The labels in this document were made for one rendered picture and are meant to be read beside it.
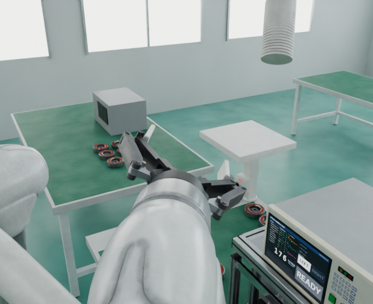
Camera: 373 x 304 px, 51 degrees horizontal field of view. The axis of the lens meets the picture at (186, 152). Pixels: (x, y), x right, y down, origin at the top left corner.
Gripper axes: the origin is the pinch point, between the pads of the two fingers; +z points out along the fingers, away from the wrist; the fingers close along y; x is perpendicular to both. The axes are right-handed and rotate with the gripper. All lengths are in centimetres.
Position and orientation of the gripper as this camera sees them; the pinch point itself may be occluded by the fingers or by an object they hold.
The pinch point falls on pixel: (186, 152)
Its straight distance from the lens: 65.4
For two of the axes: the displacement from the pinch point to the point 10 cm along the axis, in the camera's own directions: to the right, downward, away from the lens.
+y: 9.0, 4.3, 0.8
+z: 0.8, -3.4, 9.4
